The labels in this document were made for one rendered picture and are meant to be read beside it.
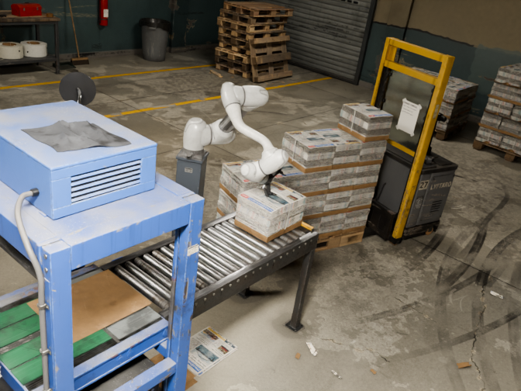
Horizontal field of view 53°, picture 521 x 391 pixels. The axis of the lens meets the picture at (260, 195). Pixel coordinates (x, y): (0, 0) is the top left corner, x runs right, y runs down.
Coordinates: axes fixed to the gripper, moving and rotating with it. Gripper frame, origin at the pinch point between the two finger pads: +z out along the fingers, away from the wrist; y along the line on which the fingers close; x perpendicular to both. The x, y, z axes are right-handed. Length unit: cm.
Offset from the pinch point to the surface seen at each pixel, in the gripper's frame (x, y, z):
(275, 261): 28, 44, -10
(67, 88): -44, -1, -139
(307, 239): 27.2, 25.0, 17.5
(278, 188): -3.9, 3.3, 8.9
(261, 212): 7.0, 20.1, -15.8
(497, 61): -99, -343, 650
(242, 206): -9.5, 23.1, -13.5
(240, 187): -56, 16, 42
